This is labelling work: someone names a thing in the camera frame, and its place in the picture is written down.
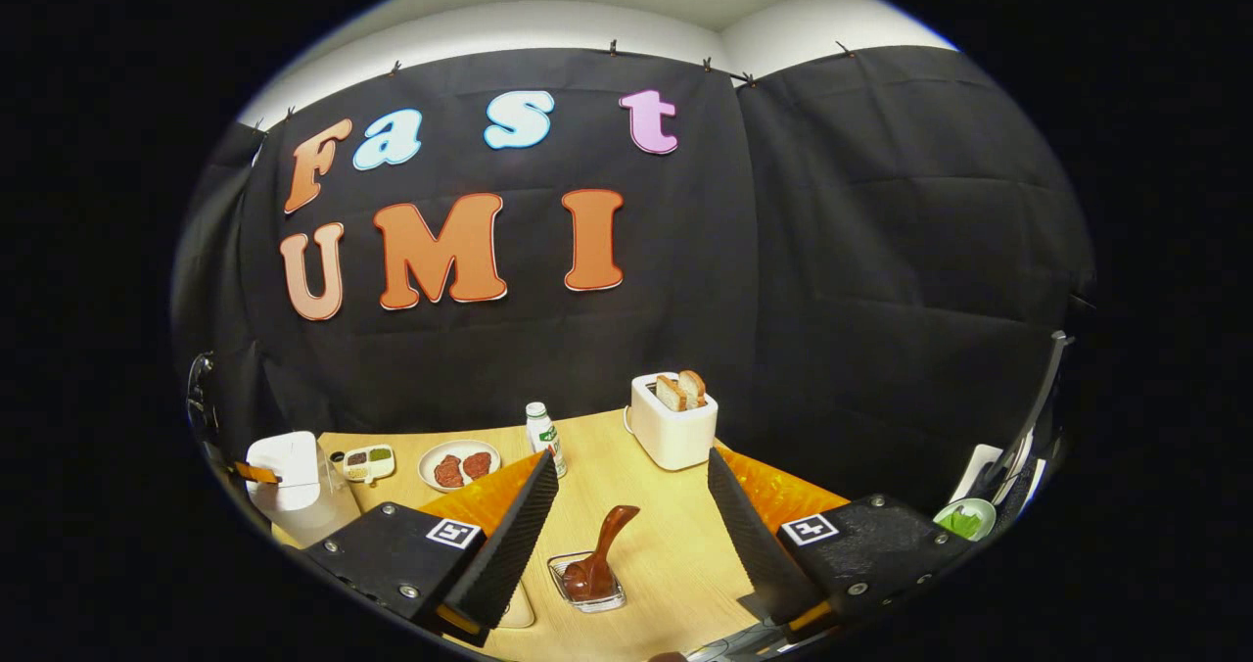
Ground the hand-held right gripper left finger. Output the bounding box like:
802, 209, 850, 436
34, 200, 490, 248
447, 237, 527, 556
303, 449, 559, 648

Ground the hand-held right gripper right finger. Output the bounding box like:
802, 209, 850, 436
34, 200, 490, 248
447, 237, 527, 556
707, 447, 980, 643

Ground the white rice cooker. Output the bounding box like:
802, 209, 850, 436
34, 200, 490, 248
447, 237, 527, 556
245, 431, 361, 548

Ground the clear chopstick holder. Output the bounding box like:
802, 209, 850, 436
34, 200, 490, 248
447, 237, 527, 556
547, 550, 627, 613

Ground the brown wooden spoon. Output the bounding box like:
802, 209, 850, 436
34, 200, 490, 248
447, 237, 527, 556
563, 505, 641, 602

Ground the white divided grain dish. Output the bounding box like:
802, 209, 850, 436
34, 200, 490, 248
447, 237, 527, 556
341, 444, 396, 485

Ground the white drink bottle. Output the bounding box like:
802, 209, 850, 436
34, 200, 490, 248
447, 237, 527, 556
525, 402, 569, 479

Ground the white round plate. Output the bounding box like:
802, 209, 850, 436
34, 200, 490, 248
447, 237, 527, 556
418, 439, 502, 494

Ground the white toaster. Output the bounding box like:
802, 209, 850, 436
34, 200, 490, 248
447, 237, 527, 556
626, 372, 719, 471

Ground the white bowl of greens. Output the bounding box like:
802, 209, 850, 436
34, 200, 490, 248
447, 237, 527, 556
933, 497, 998, 543

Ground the white flat object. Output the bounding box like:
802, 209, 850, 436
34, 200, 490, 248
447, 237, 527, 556
948, 444, 1005, 503

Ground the black backdrop cloth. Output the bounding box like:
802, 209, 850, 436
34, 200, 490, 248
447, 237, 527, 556
171, 45, 1095, 516

